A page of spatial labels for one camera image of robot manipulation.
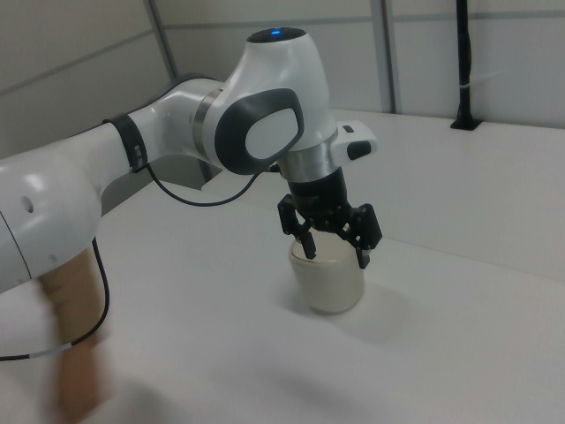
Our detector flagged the black pole with base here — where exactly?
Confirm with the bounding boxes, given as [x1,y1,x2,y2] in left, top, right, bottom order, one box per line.
[449,0,482,132]

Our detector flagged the grey partition post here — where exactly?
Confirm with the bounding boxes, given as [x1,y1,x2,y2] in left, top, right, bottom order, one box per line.
[148,0,178,81]
[380,0,397,114]

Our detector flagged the black cable strap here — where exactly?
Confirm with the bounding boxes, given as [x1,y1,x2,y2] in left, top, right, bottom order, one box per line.
[102,113,149,174]

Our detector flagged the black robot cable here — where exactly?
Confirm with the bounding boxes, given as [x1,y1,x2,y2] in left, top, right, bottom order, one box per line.
[0,161,280,361]

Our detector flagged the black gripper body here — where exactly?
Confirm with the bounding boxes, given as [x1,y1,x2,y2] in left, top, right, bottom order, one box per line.
[285,169,355,234]

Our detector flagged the small white trash can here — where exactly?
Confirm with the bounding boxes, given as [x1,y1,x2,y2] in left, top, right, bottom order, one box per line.
[288,229,367,316]

